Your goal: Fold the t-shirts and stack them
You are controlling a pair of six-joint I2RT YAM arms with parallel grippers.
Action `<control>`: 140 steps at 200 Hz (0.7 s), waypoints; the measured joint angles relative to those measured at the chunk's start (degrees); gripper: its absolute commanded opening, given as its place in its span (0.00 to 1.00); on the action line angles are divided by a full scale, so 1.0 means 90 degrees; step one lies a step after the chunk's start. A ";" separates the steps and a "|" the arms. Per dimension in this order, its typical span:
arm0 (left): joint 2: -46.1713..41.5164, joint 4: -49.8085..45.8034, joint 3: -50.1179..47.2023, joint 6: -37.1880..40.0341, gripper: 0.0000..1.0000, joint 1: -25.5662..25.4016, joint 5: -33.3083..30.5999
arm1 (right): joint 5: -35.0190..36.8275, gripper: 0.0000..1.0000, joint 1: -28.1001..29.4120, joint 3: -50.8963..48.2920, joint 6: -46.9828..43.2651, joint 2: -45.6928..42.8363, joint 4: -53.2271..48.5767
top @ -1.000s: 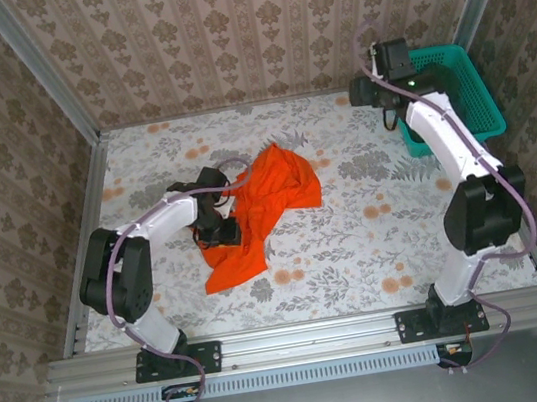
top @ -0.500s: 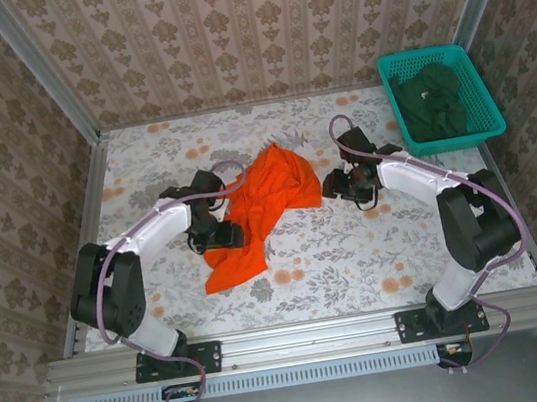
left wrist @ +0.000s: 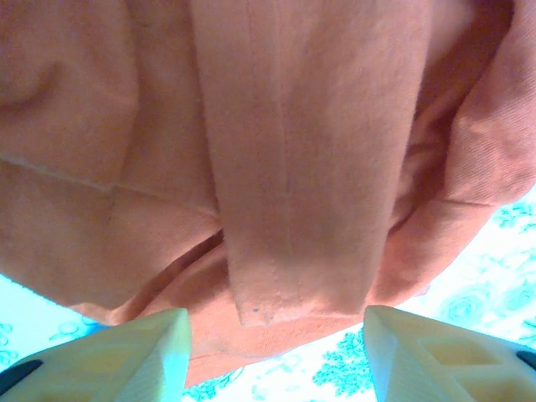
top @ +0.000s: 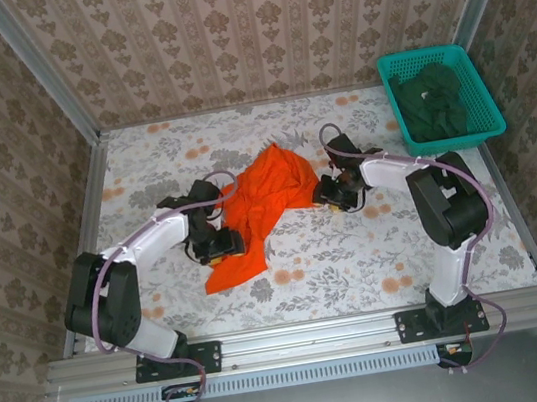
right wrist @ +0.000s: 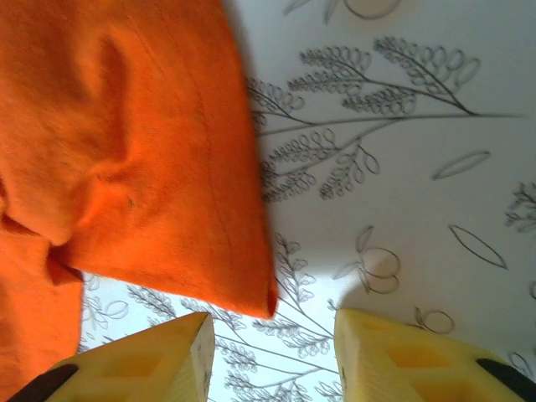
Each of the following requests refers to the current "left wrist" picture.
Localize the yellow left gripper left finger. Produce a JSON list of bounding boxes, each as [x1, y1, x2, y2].
[[0, 307, 193, 402]]

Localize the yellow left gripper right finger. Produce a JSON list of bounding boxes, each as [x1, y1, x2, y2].
[[361, 305, 536, 402]]

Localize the orange t-shirt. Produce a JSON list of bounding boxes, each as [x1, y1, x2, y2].
[[0, 0, 536, 389]]

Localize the floral tablecloth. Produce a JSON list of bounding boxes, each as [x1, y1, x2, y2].
[[0, 195, 536, 402]]

